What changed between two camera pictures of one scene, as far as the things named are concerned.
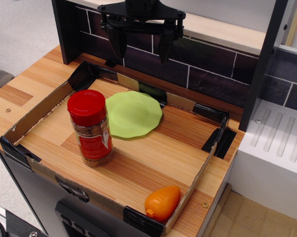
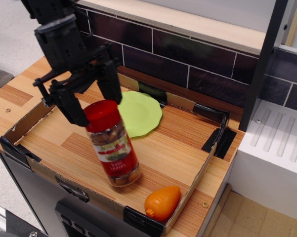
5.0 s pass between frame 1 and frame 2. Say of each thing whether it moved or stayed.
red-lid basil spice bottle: moved
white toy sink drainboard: stayed
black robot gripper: moved
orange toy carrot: stayed
